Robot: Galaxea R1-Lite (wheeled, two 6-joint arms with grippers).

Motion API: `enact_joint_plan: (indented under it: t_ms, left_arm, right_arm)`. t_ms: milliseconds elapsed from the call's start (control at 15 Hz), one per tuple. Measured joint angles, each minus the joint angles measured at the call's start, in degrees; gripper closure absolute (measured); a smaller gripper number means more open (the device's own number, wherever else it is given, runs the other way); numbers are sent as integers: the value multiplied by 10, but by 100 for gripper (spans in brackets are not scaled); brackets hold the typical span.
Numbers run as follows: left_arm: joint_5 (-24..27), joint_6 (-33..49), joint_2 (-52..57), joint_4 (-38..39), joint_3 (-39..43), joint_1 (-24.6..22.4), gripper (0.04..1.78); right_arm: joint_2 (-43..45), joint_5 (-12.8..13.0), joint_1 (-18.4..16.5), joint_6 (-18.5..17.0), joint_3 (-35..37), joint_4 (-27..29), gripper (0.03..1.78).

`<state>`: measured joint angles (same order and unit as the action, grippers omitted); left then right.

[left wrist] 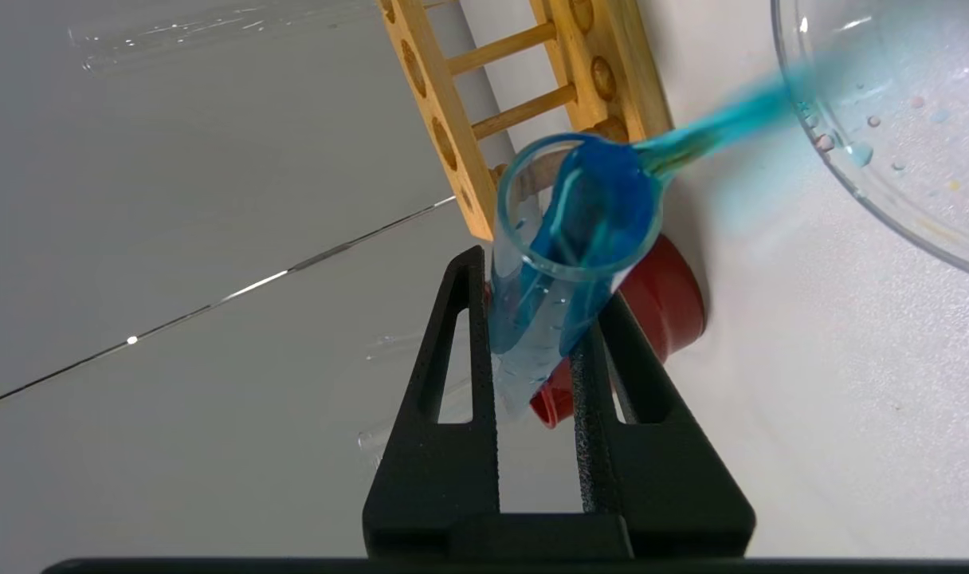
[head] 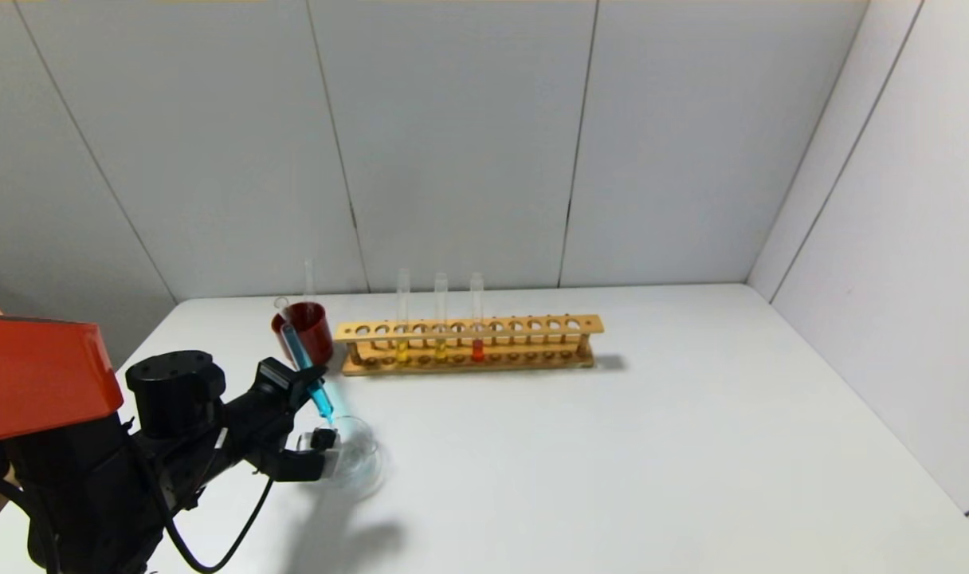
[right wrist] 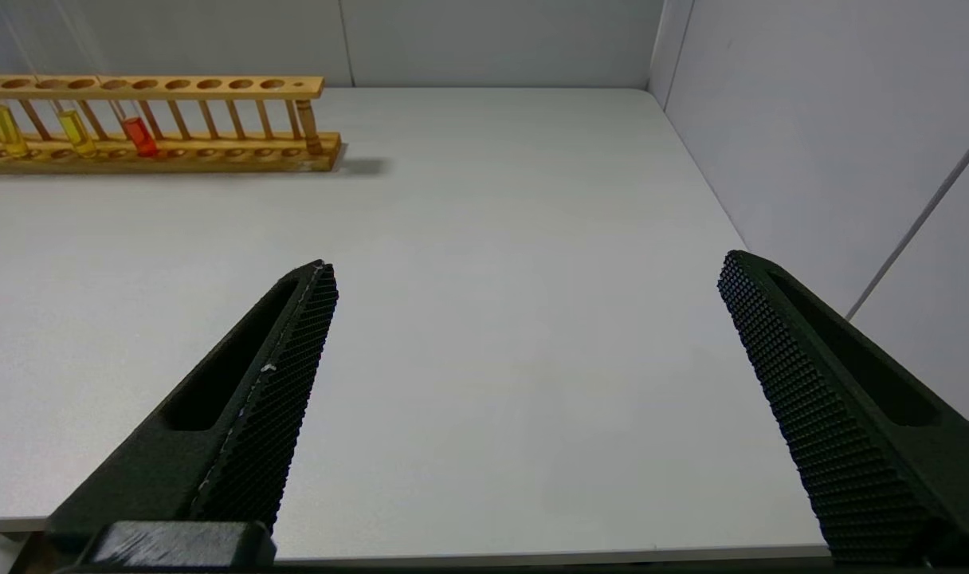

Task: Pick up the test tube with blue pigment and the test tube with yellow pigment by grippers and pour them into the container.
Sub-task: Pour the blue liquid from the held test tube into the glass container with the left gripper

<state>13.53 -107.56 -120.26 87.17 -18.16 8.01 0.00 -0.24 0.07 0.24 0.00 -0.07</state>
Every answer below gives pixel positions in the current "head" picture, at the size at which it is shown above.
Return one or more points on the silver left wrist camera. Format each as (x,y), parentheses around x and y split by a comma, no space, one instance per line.
(321,458)

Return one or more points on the test tube with blue pigment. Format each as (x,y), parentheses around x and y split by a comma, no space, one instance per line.
(297,347)

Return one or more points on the clear glass beaker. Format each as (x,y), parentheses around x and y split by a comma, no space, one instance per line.
(361,470)

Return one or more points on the dark red plastic cup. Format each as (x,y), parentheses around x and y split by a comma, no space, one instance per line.
(317,339)

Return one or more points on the test tube with yellow pigment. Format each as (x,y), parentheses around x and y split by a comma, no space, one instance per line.
(441,351)
(403,351)

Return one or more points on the test tube with red pigment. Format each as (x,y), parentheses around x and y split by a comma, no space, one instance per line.
(477,351)

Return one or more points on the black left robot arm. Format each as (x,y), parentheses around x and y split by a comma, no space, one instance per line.
(174,391)

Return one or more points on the wooden test tube rack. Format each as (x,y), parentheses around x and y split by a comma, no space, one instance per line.
(532,325)

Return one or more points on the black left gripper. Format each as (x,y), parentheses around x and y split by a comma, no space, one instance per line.
(275,376)

